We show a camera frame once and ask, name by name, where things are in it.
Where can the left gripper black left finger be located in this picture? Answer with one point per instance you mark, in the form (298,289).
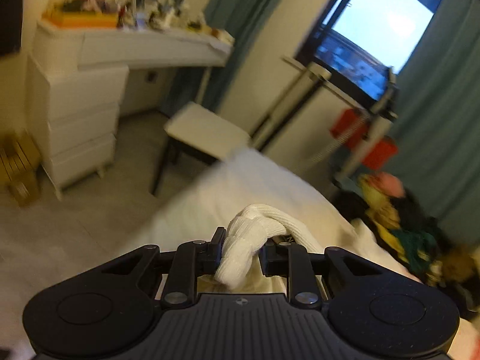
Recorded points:
(192,260)

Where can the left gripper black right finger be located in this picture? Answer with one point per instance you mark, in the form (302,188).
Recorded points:
(298,267)

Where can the pile of mixed clothes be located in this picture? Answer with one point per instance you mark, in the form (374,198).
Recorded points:
(414,239)

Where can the white stool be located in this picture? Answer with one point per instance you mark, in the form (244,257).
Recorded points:
(200,133)

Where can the cardboard boxes on floor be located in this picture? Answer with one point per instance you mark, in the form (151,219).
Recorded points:
(20,159)

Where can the teal curtain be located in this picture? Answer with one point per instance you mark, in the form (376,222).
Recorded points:
(438,126)
(238,22)

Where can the orange tray of toiletries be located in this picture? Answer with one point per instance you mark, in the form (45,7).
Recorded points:
(83,14)

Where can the dark framed window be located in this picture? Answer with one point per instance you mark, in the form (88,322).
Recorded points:
(360,42)

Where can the white dressing table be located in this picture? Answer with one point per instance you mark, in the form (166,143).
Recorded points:
(76,81)

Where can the teal curtain right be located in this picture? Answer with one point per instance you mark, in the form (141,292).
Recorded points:
(438,126)

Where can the red cloth on stand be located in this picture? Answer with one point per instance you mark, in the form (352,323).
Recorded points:
(380,154)

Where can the teal curtain left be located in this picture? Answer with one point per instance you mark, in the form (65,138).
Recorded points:
(238,22)

